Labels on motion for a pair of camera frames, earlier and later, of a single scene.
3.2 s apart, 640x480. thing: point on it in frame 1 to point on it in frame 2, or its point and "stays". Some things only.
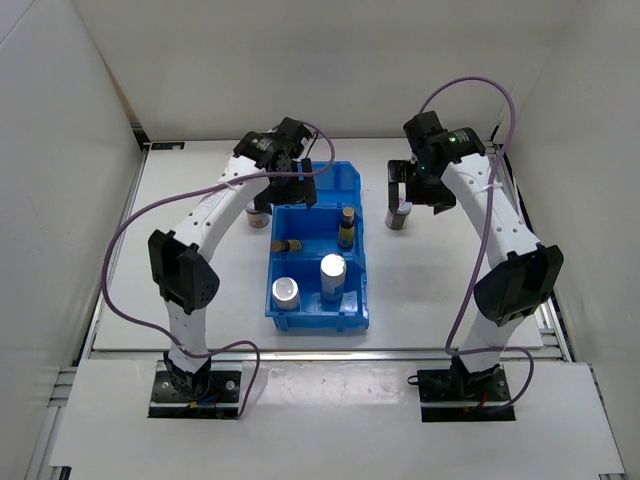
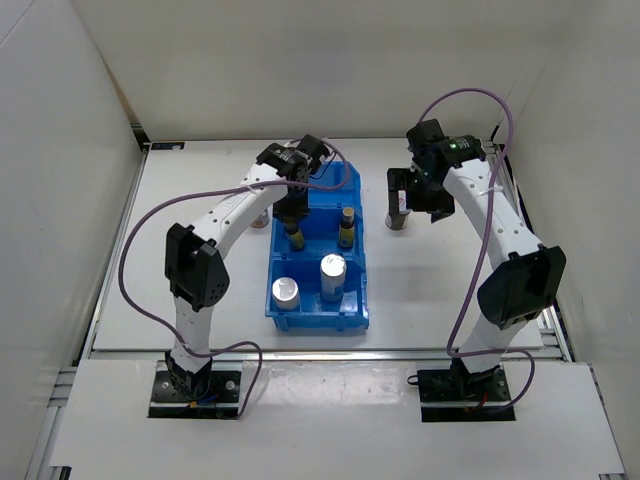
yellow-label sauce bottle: (346, 237) stays
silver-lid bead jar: (333, 269) stays
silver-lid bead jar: (285, 293) stays
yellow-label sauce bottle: (287, 246) to (292, 228)
